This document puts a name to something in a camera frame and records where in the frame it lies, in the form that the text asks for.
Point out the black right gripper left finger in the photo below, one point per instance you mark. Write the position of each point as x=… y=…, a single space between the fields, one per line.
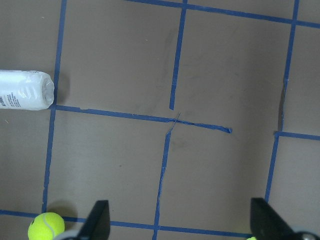
x=97 y=225

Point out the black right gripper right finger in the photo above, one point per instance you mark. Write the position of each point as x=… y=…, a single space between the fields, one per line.
x=266 y=223

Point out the white blue tennis ball can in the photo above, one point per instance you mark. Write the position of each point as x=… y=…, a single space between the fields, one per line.
x=26 y=90

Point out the tennis ball centre of table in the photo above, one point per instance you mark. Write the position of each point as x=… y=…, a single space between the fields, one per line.
x=46 y=226

